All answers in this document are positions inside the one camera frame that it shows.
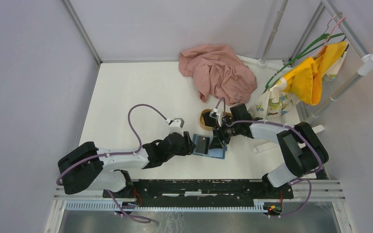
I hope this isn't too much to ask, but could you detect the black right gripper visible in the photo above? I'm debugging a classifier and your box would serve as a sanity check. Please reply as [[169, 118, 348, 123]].
[[208, 119, 240, 150]]

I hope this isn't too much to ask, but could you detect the dark grey credit card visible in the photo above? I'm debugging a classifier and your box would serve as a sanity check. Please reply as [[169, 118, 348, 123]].
[[195, 135, 210, 154]]

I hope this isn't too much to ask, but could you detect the blue card holder wallet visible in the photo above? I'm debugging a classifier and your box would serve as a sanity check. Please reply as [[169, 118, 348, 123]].
[[192, 134, 227, 159]]

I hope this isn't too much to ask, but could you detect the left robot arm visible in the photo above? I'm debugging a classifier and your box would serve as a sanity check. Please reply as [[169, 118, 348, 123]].
[[57, 132, 196, 198]]

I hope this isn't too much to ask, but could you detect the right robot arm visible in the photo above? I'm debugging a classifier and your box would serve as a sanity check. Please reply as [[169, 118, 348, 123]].
[[209, 104, 329, 198]]

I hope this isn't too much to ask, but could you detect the yellow oval card tray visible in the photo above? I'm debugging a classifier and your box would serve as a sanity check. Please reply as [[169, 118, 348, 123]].
[[199, 109, 222, 131]]

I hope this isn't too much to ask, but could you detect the dinosaur print cloth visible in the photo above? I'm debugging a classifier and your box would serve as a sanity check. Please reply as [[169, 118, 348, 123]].
[[248, 48, 347, 120]]

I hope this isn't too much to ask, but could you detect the pink crumpled cloth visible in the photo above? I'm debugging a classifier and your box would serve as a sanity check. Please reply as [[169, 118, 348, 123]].
[[178, 44, 257, 105]]

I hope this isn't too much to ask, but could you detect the yellow garment on hanger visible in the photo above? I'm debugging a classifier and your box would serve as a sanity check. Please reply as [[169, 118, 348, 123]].
[[282, 41, 349, 105]]

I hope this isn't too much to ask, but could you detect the green clothes hanger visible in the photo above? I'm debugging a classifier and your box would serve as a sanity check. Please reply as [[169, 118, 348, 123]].
[[264, 33, 347, 92]]

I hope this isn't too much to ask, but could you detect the white clothes rack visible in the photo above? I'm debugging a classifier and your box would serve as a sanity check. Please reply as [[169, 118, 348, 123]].
[[236, 0, 373, 154]]

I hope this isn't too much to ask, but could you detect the pink clothes hanger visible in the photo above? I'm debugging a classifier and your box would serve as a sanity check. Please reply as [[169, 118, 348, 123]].
[[311, 12, 345, 58]]

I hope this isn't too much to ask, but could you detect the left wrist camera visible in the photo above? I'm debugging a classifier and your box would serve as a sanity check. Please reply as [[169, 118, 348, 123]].
[[169, 118, 185, 136]]

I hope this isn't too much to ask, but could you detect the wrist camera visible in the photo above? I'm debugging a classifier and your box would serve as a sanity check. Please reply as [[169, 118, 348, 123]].
[[209, 108, 223, 125], [169, 118, 185, 136]]

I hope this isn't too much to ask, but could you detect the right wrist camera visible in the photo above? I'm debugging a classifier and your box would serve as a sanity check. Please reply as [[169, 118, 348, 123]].
[[209, 108, 223, 125]]

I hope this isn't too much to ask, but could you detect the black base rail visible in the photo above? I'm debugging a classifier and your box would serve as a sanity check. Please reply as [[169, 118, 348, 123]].
[[112, 179, 294, 208]]

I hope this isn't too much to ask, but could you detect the white slotted cable duct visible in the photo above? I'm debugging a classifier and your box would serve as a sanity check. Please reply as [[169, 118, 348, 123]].
[[65, 200, 266, 213]]

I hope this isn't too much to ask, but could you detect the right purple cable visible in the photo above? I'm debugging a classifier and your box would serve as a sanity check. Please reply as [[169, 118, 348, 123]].
[[215, 97, 323, 218]]

